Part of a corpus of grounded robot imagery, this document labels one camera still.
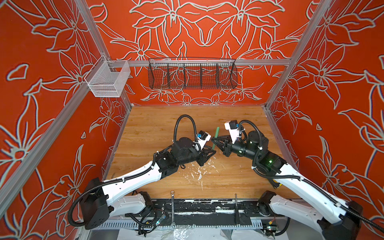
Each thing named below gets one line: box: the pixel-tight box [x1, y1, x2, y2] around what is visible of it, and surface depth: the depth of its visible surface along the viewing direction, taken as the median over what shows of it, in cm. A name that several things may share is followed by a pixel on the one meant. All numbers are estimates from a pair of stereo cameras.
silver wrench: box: [170, 190, 177, 228], surface depth 74 cm
